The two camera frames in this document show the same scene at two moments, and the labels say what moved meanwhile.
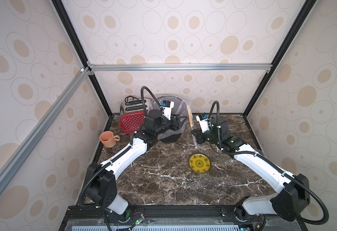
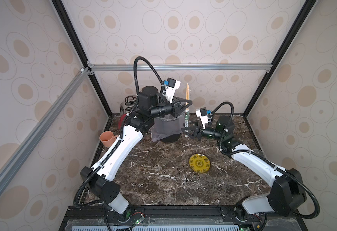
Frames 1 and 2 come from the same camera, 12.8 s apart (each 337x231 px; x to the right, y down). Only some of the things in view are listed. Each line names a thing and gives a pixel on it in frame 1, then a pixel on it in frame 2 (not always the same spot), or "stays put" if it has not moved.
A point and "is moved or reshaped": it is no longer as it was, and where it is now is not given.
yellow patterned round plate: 199,163 stays put
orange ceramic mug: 108,139 stays put
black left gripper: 174,127 → 175,108
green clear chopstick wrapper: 190,116 is moved or reshaped
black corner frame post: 293,32 stays put
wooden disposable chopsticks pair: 189,115 → 187,93
